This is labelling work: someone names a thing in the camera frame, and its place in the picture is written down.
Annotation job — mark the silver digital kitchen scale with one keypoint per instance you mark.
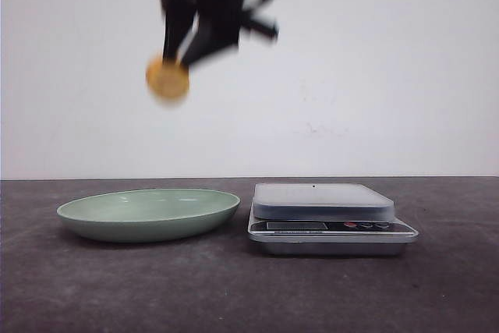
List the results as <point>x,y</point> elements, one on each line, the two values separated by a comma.
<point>326,219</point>

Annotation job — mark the green shallow plate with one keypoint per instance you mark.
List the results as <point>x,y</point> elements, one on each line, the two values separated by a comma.
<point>148,216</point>

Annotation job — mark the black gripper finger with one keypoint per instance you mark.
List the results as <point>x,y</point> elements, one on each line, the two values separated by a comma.
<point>178,22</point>
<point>209,39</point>

